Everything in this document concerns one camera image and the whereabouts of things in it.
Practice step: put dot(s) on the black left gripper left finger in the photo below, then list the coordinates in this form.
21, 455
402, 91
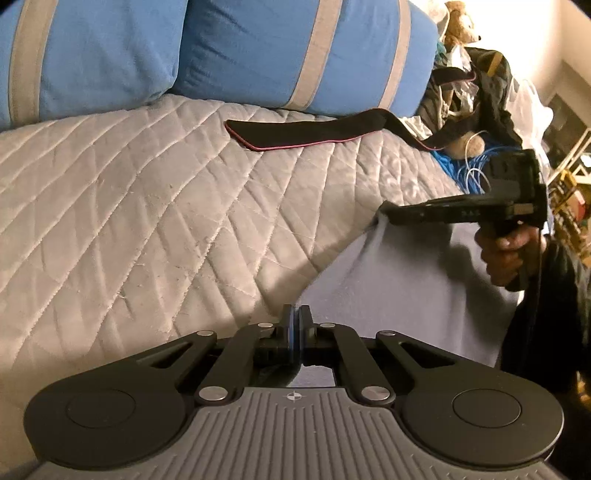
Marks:
125, 411

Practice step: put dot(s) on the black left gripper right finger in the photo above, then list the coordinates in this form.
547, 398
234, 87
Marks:
455, 408

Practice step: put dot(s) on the grey cloth garment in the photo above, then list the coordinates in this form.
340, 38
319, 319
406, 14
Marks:
426, 281

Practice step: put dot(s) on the person's right hand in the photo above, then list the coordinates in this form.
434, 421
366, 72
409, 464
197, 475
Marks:
514, 260

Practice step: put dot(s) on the dark green jacket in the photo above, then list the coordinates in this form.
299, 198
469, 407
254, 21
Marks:
489, 72

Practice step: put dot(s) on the brown teddy bear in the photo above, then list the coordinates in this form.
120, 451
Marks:
461, 99

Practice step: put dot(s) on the white quilted bedspread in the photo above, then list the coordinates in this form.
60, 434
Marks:
124, 230

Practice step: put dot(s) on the blue striped pillow far side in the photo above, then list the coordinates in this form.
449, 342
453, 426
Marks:
331, 58

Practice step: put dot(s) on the blue striped pillow near headboard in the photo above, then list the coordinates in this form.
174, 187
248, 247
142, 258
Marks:
68, 58

